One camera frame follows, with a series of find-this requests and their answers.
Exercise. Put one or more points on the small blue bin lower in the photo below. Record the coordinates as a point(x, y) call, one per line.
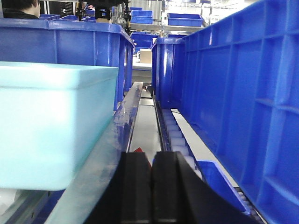
point(218, 181)

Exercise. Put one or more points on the blue crate behind right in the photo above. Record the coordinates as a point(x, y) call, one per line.
point(168, 60)

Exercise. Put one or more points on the large blue crate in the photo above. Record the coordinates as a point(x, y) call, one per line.
point(69, 42)
point(241, 96)

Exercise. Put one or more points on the red package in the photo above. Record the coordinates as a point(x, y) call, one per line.
point(138, 150)

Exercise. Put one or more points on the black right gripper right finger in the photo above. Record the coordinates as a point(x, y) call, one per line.
point(181, 197)

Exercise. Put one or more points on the white roller conveyor track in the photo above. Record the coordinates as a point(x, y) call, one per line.
point(173, 140)

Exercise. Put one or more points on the person in black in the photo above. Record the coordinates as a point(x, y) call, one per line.
point(21, 9)

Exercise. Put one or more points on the blue bin on far shelf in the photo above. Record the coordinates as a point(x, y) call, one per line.
point(188, 20)

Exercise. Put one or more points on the cardboard box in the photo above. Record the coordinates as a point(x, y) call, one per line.
point(145, 56)

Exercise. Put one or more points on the large blue crate right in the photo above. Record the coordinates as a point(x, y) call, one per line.
point(241, 96)

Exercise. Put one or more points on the light blue plastic bin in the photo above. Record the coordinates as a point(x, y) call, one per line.
point(51, 116)

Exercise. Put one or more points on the large blue crate left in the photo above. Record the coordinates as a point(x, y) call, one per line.
point(69, 42)

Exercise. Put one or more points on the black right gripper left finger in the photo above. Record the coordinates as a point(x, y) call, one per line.
point(127, 198)

